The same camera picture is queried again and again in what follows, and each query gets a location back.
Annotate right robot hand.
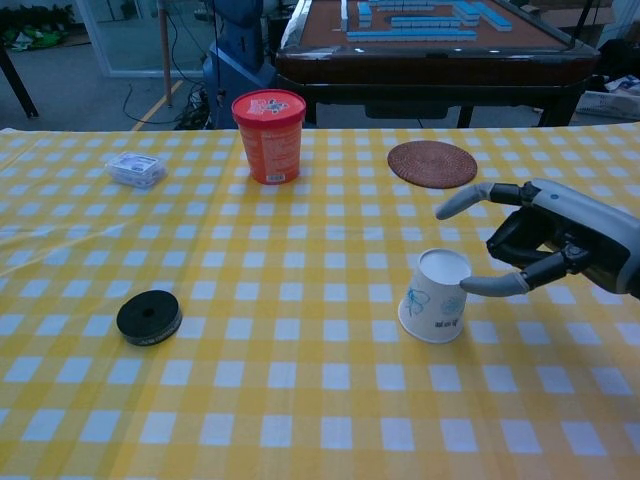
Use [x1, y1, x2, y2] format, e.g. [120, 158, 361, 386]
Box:
[434, 178, 640, 302]

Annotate white floral paper cup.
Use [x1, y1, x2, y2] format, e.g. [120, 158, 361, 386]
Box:
[397, 248, 473, 345]

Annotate white plastic basket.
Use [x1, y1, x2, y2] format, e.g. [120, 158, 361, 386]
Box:
[574, 89, 640, 122]

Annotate brown woven round coaster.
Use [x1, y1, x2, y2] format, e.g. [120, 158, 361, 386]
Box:
[387, 140, 479, 190]

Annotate dark wooden mahjong table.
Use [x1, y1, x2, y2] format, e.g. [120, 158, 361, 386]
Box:
[275, 0, 601, 129]

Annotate diagonal blue mahjong tile row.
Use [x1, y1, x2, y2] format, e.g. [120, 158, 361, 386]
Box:
[452, 0, 514, 34]

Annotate long blue mahjong tile row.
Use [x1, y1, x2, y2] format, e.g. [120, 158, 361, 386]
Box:
[345, 30, 478, 43]

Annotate short blue mahjong tile row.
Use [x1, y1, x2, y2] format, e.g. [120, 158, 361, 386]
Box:
[389, 16, 462, 30]

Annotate orange tub with red lid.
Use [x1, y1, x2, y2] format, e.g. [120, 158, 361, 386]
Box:
[230, 89, 307, 186]

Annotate yellow white checkered tablecloth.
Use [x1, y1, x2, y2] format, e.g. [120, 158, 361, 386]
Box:
[0, 124, 640, 480]

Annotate blue machine base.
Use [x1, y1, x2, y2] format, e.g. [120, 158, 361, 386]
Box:
[201, 0, 277, 130]

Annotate black tape roll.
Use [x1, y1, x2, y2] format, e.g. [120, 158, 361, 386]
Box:
[116, 289, 184, 348]

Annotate clear plastic box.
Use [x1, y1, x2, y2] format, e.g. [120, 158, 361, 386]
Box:
[105, 151, 168, 190]

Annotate wooden pole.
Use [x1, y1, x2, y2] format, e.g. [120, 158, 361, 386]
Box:
[158, 0, 174, 108]

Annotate green white bags pile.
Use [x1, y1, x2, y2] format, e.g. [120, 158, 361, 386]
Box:
[0, 4, 75, 53]

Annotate black table leg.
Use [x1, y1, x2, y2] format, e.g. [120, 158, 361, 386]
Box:
[0, 47, 40, 120]

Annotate black floor cables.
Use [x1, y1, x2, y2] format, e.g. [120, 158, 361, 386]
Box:
[122, 82, 217, 131]

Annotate white glass door frame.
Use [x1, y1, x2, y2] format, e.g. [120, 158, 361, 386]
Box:
[74, 0, 206, 79]

